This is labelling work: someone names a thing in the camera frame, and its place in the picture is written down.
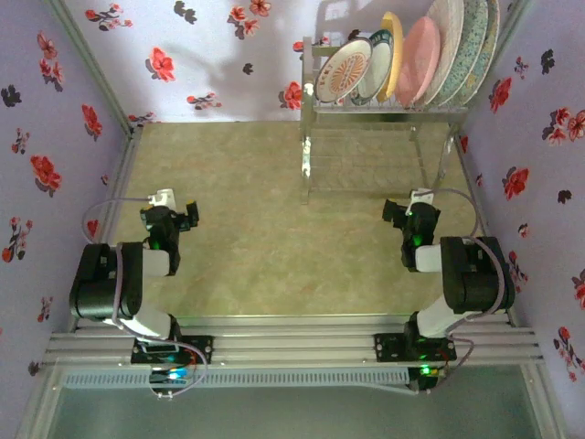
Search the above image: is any steel dish rack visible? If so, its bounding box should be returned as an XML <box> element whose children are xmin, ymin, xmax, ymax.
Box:
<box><xmin>299</xmin><ymin>36</ymin><xmax>472</xmax><ymax>206</ymax></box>

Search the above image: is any aluminium side rail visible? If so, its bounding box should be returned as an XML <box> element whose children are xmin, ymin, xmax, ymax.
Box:
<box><xmin>68</xmin><ymin>126</ymin><xmax>144</xmax><ymax>330</ymax></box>
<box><xmin>456</xmin><ymin>132</ymin><xmax>522</xmax><ymax>327</ymax></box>

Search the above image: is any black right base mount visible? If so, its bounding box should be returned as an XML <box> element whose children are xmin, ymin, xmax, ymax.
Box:
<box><xmin>373</xmin><ymin>332</ymin><xmax>458</xmax><ymax>365</ymax></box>

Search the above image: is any pink plate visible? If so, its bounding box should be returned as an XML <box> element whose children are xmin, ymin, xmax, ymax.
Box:
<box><xmin>393</xmin><ymin>16</ymin><xmax>442</xmax><ymax>110</ymax></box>

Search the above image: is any white plate orange sunburst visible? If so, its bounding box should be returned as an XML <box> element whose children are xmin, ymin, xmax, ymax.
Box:
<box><xmin>314</xmin><ymin>37</ymin><xmax>374</xmax><ymax>104</ymax></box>

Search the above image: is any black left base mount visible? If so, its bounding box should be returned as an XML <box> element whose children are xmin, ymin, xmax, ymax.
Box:
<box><xmin>131</xmin><ymin>336</ymin><xmax>215</xmax><ymax>366</ymax></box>

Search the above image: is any yellow plate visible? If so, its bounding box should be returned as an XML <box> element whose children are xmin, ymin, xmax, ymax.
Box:
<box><xmin>375</xmin><ymin>11</ymin><xmax>405</xmax><ymax>102</ymax></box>

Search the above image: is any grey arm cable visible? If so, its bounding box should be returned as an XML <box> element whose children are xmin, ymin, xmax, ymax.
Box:
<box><xmin>418</xmin><ymin>187</ymin><xmax>516</xmax><ymax>397</ymax></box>
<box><xmin>81</xmin><ymin>196</ymin><xmax>209</xmax><ymax>400</ymax></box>

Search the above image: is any grey left arm cable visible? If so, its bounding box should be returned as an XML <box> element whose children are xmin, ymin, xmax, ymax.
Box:
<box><xmin>81</xmin><ymin>196</ymin><xmax>209</xmax><ymax>400</ymax></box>

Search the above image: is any grey slotted cable duct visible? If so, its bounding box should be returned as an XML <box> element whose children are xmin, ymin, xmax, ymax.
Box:
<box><xmin>61</xmin><ymin>369</ymin><xmax>410</xmax><ymax>389</ymax></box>

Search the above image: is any aluminium corner post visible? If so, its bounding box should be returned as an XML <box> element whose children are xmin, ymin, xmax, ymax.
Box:
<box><xmin>465</xmin><ymin>0</ymin><xmax>534</xmax><ymax>120</ymax></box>
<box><xmin>45</xmin><ymin>0</ymin><xmax>143</xmax><ymax>138</ymax></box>

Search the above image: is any colourful patterned rim plate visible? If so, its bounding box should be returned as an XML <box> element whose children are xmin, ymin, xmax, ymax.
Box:
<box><xmin>461</xmin><ymin>0</ymin><xmax>502</xmax><ymax>92</ymax></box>

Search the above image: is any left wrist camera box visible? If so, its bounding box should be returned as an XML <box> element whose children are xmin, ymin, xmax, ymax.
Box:
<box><xmin>146</xmin><ymin>188</ymin><xmax>176</xmax><ymax>208</ymax></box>

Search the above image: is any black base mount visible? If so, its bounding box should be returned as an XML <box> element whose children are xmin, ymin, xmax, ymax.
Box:
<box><xmin>373</xmin><ymin>332</ymin><xmax>458</xmax><ymax>365</ymax></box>
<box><xmin>131</xmin><ymin>336</ymin><xmax>215</xmax><ymax>366</ymax></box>

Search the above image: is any right circuit board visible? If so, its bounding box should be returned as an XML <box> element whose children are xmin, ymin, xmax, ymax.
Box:
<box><xmin>409</xmin><ymin>363</ymin><xmax>447</xmax><ymax>394</ymax></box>

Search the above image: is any left circuit board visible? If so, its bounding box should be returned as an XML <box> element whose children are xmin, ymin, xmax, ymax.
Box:
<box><xmin>149</xmin><ymin>365</ymin><xmax>193</xmax><ymax>385</ymax></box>

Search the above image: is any aluminium rail beam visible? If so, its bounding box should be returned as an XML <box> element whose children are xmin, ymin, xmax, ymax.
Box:
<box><xmin>43</xmin><ymin>315</ymin><xmax>545</xmax><ymax>367</ymax></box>

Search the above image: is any grey right arm cable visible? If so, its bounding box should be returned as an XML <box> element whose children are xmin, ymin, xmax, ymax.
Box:
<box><xmin>418</xmin><ymin>187</ymin><xmax>516</xmax><ymax>397</ymax></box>

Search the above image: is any blue speckled plate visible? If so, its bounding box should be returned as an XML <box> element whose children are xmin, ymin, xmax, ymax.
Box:
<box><xmin>429</xmin><ymin>0</ymin><xmax>489</xmax><ymax>109</ymax></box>

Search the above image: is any circuit board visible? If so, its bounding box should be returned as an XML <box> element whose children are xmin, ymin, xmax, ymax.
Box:
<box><xmin>149</xmin><ymin>365</ymin><xmax>193</xmax><ymax>385</ymax></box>
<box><xmin>409</xmin><ymin>363</ymin><xmax>447</xmax><ymax>394</ymax></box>

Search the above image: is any white plate green rim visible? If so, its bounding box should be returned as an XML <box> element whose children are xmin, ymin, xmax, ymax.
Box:
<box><xmin>349</xmin><ymin>28</ymin><xmax>395</xmax><ymax>106</ymax></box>

